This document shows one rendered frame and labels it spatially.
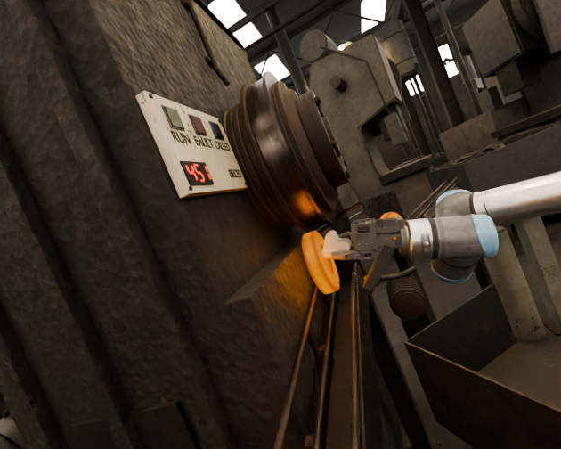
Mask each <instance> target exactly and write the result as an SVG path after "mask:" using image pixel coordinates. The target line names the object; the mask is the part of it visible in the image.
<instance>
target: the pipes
mask: <svg viewBox="0 0 561 449"><path fill-rule="evenodd" d="M327 1H328V0H318V1H317V2H315V3H314V4H311V5H310V6H308V7H307V8H305V9H304V10H303V11H301V12H299V13H298V14H296V15H295V16H293V17H291V18H290V19H288V20H286V21H285V22H283V23H281V24H280V25H279V26H278V27H276V28H275V29H272V30H271V31H269V32H268V33H266V34H265V35H263V36H262V37H259V38H258V39H257V40H256V41H254V42H253V43H251V44H249V45H247V46H246V47H244V48H245V50H246V52H247V51H248V50H250V49H252V48H253V47H255V46H256V45H259V44H260V43H262V42H263V41H265V39H267V38H269V37H271V36H272V35H274V34H276V33H277V32H279V31H280V30H282V29H284V28H286V27H287V26H288V25H289V24H291V23H293V22H294V21H296V20H298V19H300V18H301V17H303V16H304V15H306V14H307V13H309V12H310V11H312V10H313V9H315V8H317V7H318V6H320V5H321V4H323V3H325V2H327ZM434 1H435V6H436V8H437V11H438V13H439V15H440V18H441V20H442V23H443V26H444V29H445V32H446V34H447V37H448V39H449V41H450V44H451V48H452V50H453V52H454V55H455V58H456V60H457V63H458V65H459V69H460V71H461V74H462V77H463V78H464V81H465V84H466V86H467V90H468V92H469V95H470V97H471V100H472V103H473V104H474V107H475V110H476V114H477V116H479V115H481V114H483V112H482V109H481V107H480V104H479V101H478V100H477V97H476V92H475V89H474V87H473V85H472V82H471V80H470V77H469V75H468V71H467V68H466V66H465V63H464V61H463V59H462V56H461V54H460V51H459V48H458V45H457V42H456V40H455V37H454V35H453V33H452V30H451V26H450V23H449V22H448V19H447V16H446V14H445V11H444V8H443V5H442V2H441V0H434Z"/></svg>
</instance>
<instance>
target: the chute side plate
mask: <svg viewBox="0 0 561 449"><path fill-rule="evenodd" d="M359 276H360V277H359ZM363 277H364V275H363V273H362V269H361V268H360V265H357V275H356V305H357V331H358V357H359V384H360V410H361V424H362V449H384V446H383V437H382V428H381V420H380V411H379V403H378V387H377V379H376V370H375V362H374V353H373V345H372V337H371V327H370V311H369V294H368V292H367V290H366V289H364V288H363V286H362V285H363V284H364V281H363Z"/></svg>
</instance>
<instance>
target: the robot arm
mask: <svg viewBox="0 0 561 449"><path fill-rule="evenodd" d="M556 213H561V171H559V172H556V173H552V174H548V175H544V176H538V177H535V178H532V179H528V180H524V181H521V182H517V183H513V184H508V185H504V186H501V187H497V188H493V189H490V190H487V191H483V192H473V193H472V192H469V191H467V190H461V189H458V190H451V191H448V192H445V193H444V194H442V195H441V196H440V197H439V198H438V200H437V202H436V207H435V218H424V219H413V220H407V221H406V222H405V226H404V219H403V218H402V217H394V218H383V219H375V218H372V219H369V218H367V219H361V220H353V222H352V224H351V240H349V239H347V238H340V237H339V236H338V235H337V232H336V231H334V230H331V231H328V233H327V234H326V236H325V242H324V247H323V249H321V253H322V255H323V257H325V258H332V259H342V260H353V259H360V260H364V259H373V258H375V260H374V262H373V264H372V266H371V268H370V270H369V271H368V272H367V273H366V274H365V275H364V277H363V281H364V284H363V288H364V289H366V290H369V291H373V290H374V289H375V288H376V287H377V286H378V285H379V282H380V277H381V275H382V273H383V272H384V270H385V268H386V266H387V264H388V262H389V260H390V258H391V256H392V255H393V253H394V249H396V248H400V253H401V257H407V256H409V259H410V260H428V259H432V260H431V269H432V272H433V274H434V275H435V277H436V278H438V279H439V280H440V281H442V282H446V283H449V284H458V283H462V282H464V281H466V280H467V279H468V278H469V277H470V276H471V275H472V273H473V270H474V269H475V267H476V264H477V263H478V261H479V259H480V257H486V258H489V257H494V256H496V254H497V253H498V248H499V240H498V234H497V230H496V227H495V225H496V224H501V223H506V222H511V221H516V220H522V219H526V218H532V217H537V216H546V215H551V214H556ZM394 237H396V240H392V239H393V238H394ZM351 241H352V242H353V244H352V242H351Z"/></svg>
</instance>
